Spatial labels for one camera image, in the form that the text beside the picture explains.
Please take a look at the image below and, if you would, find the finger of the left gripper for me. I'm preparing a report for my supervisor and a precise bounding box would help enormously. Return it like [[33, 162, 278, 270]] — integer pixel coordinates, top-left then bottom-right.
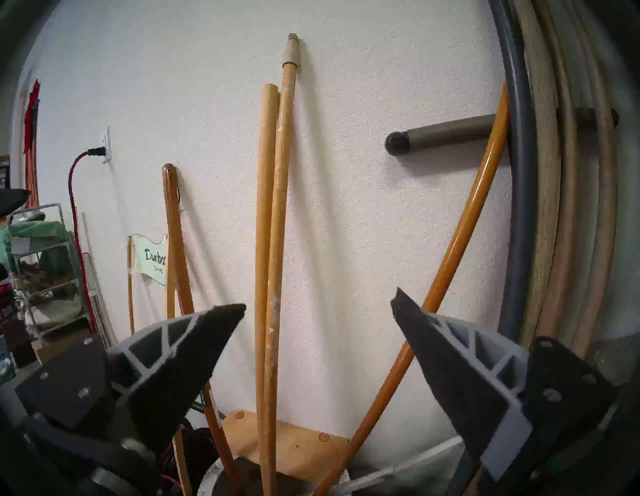
[[0, 188, 31, 218]]

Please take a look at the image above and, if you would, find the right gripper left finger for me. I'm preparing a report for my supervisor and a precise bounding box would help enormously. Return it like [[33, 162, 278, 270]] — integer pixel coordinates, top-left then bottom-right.
[[15, 303, 247, 453]]

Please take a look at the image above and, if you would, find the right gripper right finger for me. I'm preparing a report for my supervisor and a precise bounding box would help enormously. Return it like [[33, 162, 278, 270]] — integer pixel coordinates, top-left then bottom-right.
[[391, 287, 617, 481]]

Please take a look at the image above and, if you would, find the plain wooden pole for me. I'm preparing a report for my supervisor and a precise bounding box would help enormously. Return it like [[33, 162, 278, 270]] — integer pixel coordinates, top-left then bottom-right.
[[254, 83, 280, 476]]

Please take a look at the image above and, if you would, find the paint-speckled pole with threaded tip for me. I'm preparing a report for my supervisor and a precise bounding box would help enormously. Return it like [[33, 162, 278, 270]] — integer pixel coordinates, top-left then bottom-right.
[[262, 33, 301, 496]]

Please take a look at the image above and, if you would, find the green cloth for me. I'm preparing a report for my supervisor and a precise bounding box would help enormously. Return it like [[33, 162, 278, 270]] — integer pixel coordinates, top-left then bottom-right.
[[0, 220, 76, 261]]

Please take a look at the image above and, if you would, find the white pipe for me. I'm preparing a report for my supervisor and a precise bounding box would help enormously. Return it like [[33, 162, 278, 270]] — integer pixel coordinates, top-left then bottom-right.
[[345, 435, 466, 496]]

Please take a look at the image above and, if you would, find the bundle of metal strips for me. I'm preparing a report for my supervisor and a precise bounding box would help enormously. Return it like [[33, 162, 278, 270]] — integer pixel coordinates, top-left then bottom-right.
[[80, 250, 113, 346]]

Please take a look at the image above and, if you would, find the Dunbar Drive paper sign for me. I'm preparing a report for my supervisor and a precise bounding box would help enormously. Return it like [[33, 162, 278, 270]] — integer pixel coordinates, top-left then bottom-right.
[[131, 234, 168, 287]]

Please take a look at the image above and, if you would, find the wooden board with screws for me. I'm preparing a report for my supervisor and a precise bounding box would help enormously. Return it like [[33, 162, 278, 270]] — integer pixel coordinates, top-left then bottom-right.
[[220, 409, 351, 488]]

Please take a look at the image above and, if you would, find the grey bar with black cap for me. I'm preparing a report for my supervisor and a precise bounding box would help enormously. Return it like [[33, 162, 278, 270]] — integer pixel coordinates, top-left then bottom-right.
[[384, 107, 621, 157]]

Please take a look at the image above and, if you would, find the red and black power cord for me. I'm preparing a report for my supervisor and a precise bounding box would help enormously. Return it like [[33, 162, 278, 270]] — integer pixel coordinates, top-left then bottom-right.
[[68, 146, 107, 333]]

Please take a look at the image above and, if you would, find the red hanging strap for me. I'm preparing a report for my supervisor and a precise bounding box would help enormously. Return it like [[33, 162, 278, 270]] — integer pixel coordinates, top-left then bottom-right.
[[22, 79, 42, 208]]

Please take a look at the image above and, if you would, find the metal wire shelf rack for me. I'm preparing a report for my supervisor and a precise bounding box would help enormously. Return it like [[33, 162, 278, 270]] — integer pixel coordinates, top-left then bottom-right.
[[7, 202, 91, 346]]

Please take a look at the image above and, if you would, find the dark wooden handle green band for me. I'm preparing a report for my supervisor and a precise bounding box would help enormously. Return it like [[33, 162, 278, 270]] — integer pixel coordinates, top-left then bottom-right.
[[161, 163, 243, 496]]

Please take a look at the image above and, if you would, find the glossy orange handle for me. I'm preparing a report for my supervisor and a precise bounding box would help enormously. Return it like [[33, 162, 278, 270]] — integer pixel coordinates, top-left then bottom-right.
[[314, 81, 511, 496]]

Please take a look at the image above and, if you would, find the grey handle with brown grip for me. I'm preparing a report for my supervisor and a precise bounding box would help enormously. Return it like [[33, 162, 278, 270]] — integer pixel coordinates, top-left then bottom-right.
[[450, 0, 540, 496]]

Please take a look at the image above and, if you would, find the thick pale oak handle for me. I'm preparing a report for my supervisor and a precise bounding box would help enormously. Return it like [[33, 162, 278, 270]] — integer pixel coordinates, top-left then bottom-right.
[[510, 0, 563, 348]]

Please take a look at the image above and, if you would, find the brown wooden handle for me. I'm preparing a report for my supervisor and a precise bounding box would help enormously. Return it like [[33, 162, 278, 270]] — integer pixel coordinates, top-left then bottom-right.
[[535, 0, 583, 343]]

